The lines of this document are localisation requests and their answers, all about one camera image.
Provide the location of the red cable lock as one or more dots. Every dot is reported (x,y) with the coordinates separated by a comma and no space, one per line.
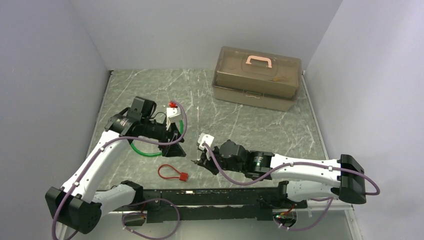
(169,172)

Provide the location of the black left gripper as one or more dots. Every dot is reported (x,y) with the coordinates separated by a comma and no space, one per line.
(173,150)

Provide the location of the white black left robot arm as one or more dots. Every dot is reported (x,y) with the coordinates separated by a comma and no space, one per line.
(78,204)

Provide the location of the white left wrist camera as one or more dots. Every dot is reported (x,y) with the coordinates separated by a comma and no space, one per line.
(173,115)

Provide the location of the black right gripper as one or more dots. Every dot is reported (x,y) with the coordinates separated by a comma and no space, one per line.
(209,164)

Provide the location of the beige plastic toolbox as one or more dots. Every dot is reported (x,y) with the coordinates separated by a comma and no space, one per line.
(257,79)

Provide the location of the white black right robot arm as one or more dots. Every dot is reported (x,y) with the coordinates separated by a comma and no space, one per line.
(302,179)

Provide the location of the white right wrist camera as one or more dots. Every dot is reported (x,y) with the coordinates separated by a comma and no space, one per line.
(205,139)

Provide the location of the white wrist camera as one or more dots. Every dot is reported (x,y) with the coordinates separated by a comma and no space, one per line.
(173,115)
(205,139)

